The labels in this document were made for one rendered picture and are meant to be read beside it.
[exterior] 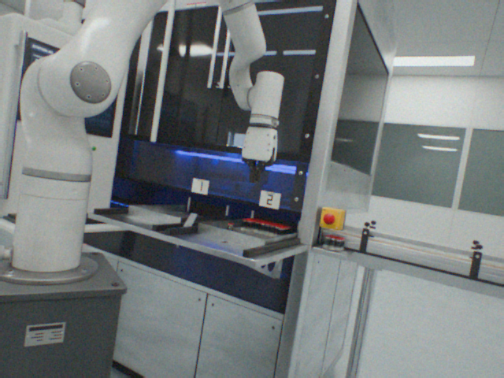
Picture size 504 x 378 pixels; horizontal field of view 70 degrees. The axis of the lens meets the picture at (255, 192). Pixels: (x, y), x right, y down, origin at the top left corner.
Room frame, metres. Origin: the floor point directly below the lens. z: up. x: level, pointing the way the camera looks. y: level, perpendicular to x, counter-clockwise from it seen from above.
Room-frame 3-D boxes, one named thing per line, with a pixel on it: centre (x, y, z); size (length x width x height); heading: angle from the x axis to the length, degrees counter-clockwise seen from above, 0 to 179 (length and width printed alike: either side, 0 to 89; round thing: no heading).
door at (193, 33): (1.66, 0.41, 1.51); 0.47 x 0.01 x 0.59; 62
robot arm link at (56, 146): (0.72, 0.41, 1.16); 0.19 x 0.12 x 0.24; 47
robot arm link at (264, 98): (1.12, 0.01, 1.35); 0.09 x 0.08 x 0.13; 47
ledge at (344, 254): (1.33, -0.33, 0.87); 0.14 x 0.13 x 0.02; 152
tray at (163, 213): (1.47, 0.28, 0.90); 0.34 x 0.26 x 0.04; 152
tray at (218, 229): (1.31, -0.02, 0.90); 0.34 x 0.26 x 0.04; 153
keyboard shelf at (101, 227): (1.43, 0.75, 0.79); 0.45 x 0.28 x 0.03; 147
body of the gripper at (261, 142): (1.11, 0.01, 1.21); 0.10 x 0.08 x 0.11; 62
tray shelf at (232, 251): (1.33, 0.16, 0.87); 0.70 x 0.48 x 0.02; 62
